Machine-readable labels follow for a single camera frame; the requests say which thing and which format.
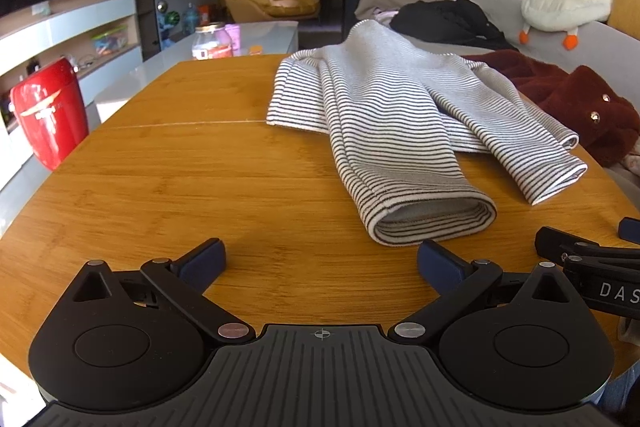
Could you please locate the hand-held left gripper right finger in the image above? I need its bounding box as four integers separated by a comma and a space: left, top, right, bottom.
388, 239, 574, 344

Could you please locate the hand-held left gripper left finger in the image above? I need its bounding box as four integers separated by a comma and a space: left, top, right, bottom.
71, 238, 254, 344

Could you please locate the striped knit sweater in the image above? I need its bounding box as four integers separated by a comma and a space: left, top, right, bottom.
266, 21, 588, 248

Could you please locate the dark red fleece jacket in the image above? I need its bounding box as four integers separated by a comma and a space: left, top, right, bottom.
462, 49, 640, 168

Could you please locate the grey sofa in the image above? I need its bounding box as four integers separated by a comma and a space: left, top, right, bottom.
354, 0, 640, 188

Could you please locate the white coffee table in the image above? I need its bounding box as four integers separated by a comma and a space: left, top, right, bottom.
94, 21, 300, 122

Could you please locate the red floor appliance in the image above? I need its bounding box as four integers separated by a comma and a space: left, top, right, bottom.
10, 57, 90, 172

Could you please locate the glass jar with gold lid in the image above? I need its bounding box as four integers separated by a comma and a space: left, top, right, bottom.
192, 23, 233, 60

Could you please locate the yellow cushion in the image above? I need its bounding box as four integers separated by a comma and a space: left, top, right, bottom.
607, 0, 640, 42

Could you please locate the clear box of toys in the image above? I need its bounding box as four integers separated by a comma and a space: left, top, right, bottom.
91, 24, 130, 56

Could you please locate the blue green toy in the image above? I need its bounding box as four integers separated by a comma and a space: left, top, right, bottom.
157, 9, 181, 44

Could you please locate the black jacket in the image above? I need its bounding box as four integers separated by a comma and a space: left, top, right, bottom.
390, 0, 518, 52

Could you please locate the pale pink cloth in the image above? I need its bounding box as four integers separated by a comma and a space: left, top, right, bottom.
369, 7, 402, 26

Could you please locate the white shelf cabinet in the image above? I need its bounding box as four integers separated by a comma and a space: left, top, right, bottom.
0, 0, 143, 228

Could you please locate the tangle of cables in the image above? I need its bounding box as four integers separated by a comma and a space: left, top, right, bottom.
66, 53, 99, 70

